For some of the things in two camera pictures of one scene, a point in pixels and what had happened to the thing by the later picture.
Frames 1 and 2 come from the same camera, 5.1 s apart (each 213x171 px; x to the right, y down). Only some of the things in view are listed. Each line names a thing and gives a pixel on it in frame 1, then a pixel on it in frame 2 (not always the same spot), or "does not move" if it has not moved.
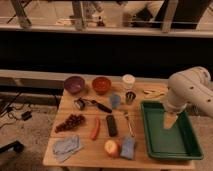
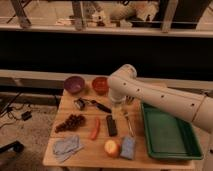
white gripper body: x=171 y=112 to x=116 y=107
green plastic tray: x=180 y=142 does not move
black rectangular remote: x=111 y=123 does not move
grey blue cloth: x=64 y=146 does not move
